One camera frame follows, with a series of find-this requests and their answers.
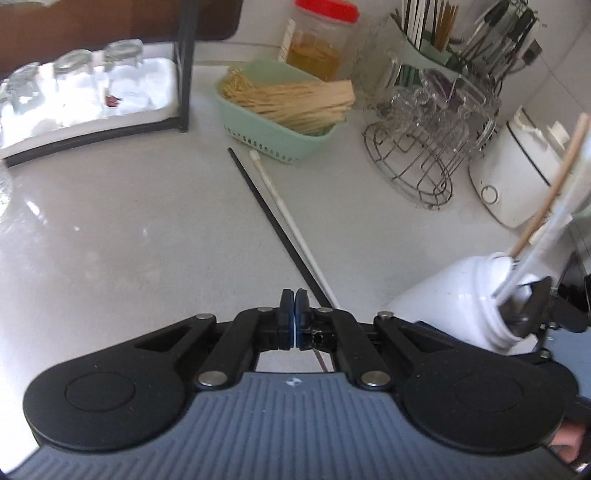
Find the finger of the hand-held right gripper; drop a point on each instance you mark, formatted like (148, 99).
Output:
(568, 314)

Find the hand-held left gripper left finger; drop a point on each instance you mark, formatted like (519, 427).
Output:
(287, 318)

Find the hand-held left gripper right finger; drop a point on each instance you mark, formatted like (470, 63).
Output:
(302, 318)

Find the silver metal spoon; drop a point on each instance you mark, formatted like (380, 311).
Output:
(526, 304)

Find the white chopstick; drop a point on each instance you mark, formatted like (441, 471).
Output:
(549, 235)
(296, 230)

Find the black chopstick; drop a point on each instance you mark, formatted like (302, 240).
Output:
(278, 230)

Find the wooden chopstick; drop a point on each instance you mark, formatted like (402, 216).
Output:
(541, 198)

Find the white ceramic mug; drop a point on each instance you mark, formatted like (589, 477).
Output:
(443, 300)

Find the row of hanging kitchen utensils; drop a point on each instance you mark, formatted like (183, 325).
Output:
(498, 27)

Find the person's right hand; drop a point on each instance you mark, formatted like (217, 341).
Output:
(565, 445)

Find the white electric cooker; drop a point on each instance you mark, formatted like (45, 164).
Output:
(517, 184)

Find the green plastic basket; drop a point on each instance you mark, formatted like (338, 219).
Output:
(258, 134)

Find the bundle of dried noodles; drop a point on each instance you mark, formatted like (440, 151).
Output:
(300, 104)

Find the white drying tray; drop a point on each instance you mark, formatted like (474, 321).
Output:
(138, 106)

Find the tall textured glass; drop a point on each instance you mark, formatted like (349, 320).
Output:
(369, 64)

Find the plastic jar red lid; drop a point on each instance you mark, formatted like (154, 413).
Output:
(318, 55)

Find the purple lidded cup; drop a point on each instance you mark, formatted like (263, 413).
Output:
(438, 83)

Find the green utensil drainer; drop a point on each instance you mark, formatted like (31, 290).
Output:
(406, 46)

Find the clear drinking glass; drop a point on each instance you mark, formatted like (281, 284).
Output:
(124, 67)
(23, 90)
(76, 76)

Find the bunch of assorted chopsticks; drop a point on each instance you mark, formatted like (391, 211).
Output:
(443, 23)

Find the black wall socket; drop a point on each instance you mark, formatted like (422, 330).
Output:
(532, 50)

